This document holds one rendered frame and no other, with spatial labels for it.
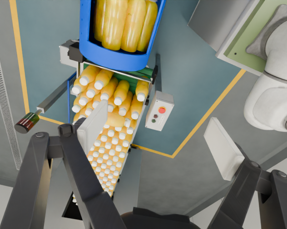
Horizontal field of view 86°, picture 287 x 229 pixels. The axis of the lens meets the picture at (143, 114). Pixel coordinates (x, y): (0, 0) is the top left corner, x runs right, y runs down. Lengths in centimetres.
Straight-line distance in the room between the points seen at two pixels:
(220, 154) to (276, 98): 53
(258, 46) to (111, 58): 60
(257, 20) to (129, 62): 53
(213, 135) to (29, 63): 234
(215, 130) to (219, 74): 187
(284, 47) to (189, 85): 141
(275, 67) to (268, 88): 7
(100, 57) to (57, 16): 147
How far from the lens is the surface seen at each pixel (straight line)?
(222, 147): 17
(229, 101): 230
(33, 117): 97
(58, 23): 204
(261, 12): 83
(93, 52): 60
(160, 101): 79
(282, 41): 73
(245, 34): 82
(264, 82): 73
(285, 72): 70
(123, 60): 58
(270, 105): 69
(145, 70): 94
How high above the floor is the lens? 176
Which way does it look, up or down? 52 degrees down
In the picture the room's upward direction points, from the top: 173 degrees counter-clockwise
